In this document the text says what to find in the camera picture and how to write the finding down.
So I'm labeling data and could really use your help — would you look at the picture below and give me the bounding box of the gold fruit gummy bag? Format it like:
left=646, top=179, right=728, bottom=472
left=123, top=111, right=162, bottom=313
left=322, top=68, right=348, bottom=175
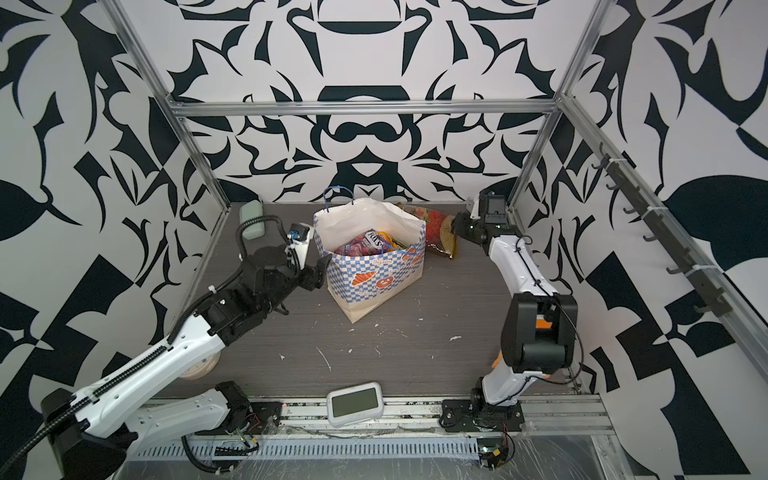
left=398, top=203, right=458, bottom=259

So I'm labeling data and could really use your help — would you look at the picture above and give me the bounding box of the checkered paper bag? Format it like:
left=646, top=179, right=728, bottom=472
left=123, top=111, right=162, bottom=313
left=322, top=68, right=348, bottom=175
left=313, top=198, right=426, bottom=323

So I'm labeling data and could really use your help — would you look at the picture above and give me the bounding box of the yellow snack bag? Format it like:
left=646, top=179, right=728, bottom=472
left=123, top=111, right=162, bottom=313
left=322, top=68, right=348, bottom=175
left=377, top=231, right=408, bottom=252

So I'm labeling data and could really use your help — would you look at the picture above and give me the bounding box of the purple candy bag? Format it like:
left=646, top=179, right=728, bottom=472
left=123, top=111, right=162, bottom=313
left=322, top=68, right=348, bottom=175
left=334, top=229, right=394, bottom=257

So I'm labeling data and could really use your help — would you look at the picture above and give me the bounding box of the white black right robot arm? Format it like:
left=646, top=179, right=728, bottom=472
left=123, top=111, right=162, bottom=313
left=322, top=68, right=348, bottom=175
left=451, top=193, right=581, bottom=414

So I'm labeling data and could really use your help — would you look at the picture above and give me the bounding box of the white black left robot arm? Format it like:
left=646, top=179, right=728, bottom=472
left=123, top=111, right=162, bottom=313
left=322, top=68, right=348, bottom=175
left=40, top=242, right=332, bottom=479

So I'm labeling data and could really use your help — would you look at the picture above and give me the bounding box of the orange shark plush toy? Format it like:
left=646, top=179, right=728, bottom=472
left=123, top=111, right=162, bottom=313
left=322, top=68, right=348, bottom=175
left=491, top=318, right=552, bottom=369

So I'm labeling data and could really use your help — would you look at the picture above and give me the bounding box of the white digital timer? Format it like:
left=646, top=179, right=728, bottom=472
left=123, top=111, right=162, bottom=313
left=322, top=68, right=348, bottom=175
left=326, top=382, right=384, bottom=428

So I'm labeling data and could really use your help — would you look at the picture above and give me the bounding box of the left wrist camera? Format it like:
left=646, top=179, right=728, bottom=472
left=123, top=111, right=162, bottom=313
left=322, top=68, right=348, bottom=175
left=287, top=223, right=314, bottom=270

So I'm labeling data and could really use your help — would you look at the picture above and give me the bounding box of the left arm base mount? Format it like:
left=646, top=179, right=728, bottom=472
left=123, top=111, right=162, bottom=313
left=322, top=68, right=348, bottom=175
left=196, top=381, right=283, bottom=436

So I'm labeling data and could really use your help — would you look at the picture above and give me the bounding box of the black wall hook rail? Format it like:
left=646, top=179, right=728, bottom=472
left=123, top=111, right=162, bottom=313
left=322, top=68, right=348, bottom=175
left=594, top=143, right=733, bottom=317

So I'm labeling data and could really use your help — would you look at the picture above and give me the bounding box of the white slotted cable duct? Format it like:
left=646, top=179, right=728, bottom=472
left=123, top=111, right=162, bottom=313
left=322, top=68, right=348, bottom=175
left=128, top=436, right=481, bottom=462

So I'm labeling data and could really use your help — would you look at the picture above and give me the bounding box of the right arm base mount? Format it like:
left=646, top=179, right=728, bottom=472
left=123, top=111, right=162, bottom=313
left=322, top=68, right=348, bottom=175
left=438, top=387, right=525, bottom=433

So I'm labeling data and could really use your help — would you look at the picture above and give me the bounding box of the aluminium cage frame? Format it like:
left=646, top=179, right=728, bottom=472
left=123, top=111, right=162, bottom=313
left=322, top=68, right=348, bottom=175
left=98, top=0, right=768, bottom=480

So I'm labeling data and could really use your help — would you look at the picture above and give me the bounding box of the black corrugated cable hose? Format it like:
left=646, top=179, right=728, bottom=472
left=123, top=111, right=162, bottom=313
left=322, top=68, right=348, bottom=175
left=0, top=214, right=289, bottom=475

